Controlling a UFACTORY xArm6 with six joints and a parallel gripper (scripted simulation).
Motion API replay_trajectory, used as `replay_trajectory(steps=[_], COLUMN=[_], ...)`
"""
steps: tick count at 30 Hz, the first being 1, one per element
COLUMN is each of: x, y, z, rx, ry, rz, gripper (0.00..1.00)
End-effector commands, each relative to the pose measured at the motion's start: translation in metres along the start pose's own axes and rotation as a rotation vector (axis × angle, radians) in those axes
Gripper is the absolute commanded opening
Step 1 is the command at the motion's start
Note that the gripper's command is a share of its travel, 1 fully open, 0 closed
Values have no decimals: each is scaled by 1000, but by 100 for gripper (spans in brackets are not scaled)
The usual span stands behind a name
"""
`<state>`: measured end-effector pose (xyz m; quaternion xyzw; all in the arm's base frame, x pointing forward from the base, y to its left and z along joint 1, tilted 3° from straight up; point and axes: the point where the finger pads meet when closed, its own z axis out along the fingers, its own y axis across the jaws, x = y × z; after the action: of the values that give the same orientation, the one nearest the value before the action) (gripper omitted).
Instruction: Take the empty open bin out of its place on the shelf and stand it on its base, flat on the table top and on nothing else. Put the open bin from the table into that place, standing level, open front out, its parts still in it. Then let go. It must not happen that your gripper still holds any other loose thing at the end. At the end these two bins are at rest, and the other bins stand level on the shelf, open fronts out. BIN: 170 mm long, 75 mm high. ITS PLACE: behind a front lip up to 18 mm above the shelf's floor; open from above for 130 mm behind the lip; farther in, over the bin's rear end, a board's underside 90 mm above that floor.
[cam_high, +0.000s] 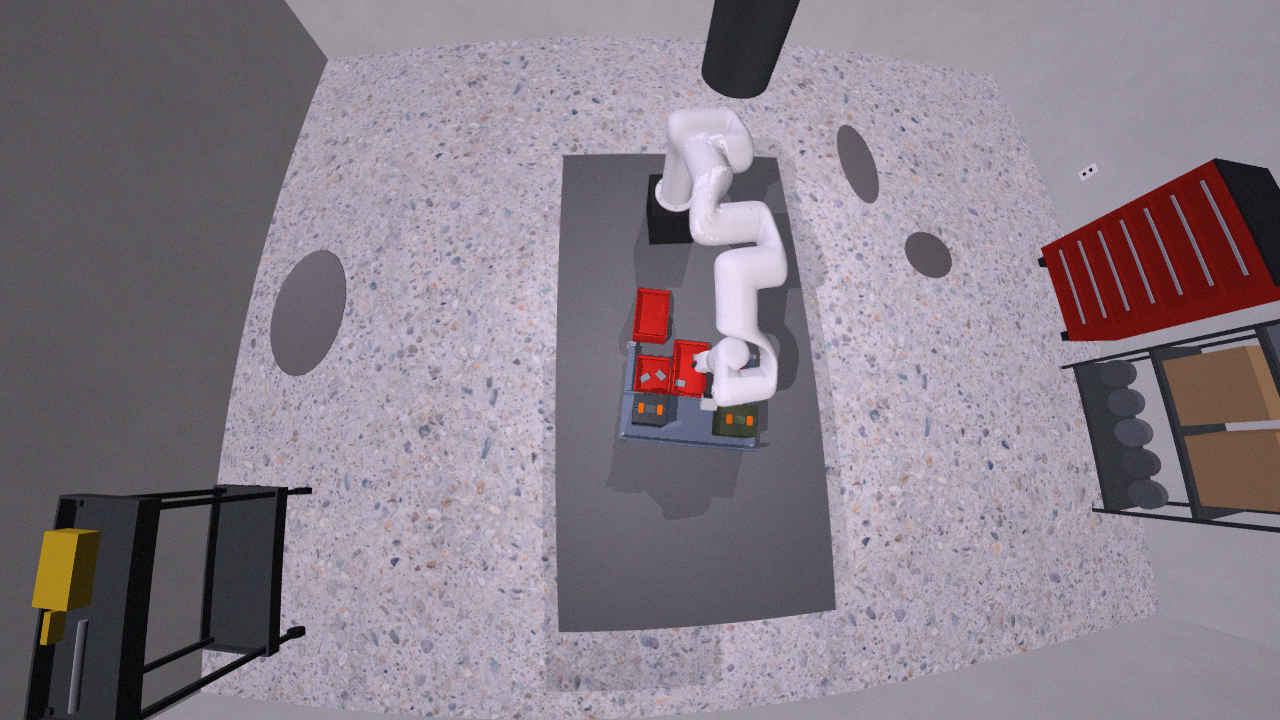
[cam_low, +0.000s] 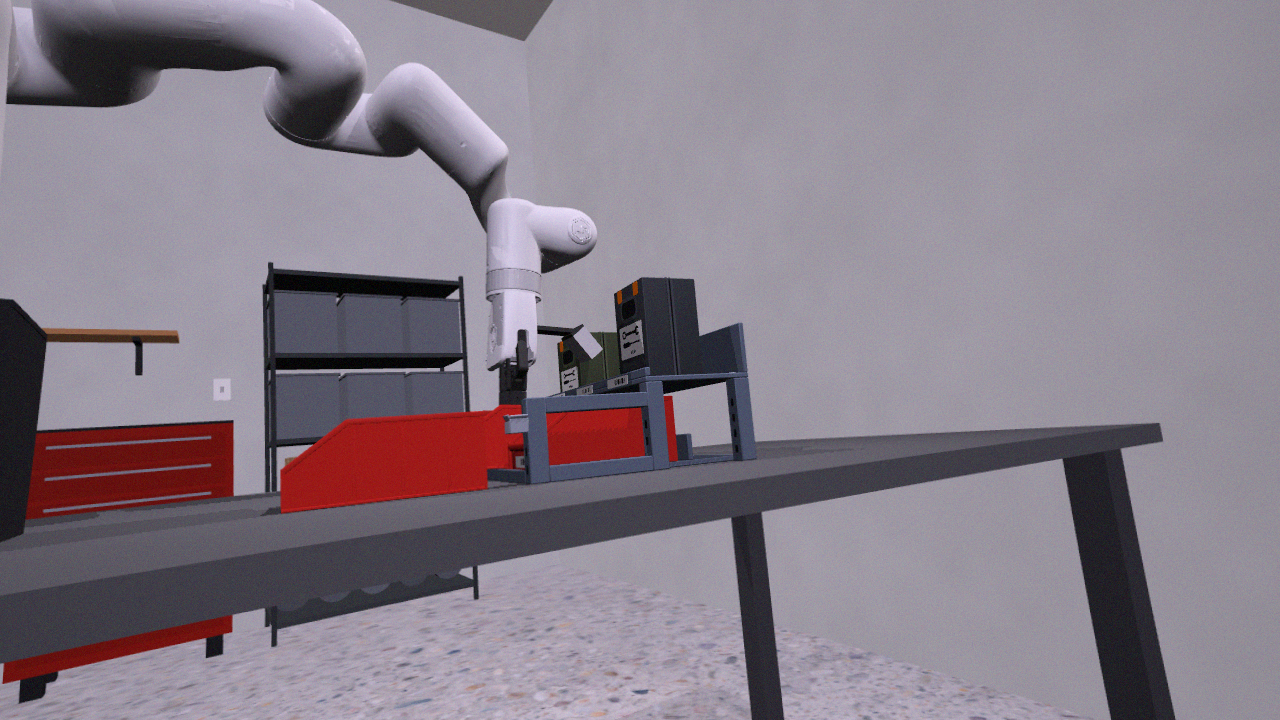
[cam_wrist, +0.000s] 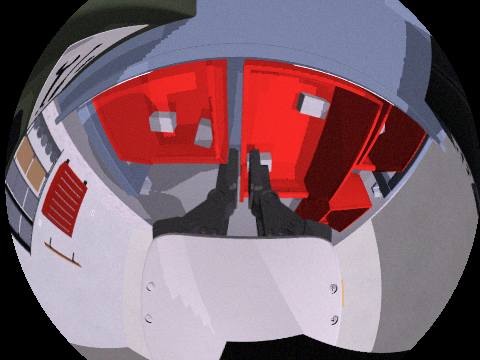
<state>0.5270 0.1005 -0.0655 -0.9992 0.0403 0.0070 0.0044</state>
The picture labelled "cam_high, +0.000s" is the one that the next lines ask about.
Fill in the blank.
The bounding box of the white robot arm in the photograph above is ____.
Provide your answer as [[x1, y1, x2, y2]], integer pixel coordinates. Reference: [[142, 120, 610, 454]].
[[655, 108, 788, 411]]

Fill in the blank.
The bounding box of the dark grey tool case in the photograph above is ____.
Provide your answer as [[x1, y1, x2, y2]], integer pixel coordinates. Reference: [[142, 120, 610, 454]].
[[632, 393, 668, 425]]

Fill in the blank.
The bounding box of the dark green tool case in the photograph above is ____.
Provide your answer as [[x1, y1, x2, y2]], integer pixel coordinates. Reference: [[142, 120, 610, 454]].
[[712, 404, 758, 438]]

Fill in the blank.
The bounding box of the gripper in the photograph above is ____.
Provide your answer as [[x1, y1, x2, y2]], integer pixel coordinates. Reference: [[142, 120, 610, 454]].
[[691, 351, 712, 375]]

